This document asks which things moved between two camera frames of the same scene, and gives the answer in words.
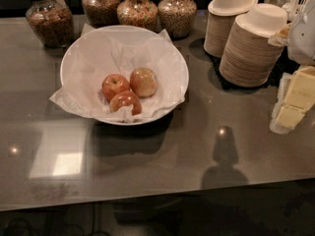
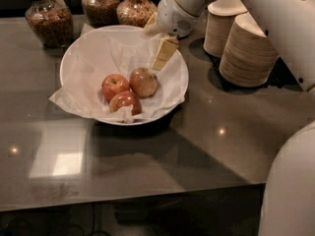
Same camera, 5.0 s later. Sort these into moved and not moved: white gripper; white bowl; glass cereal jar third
Moved: white gripper
Not moved: glass cereal jar third; white bowl
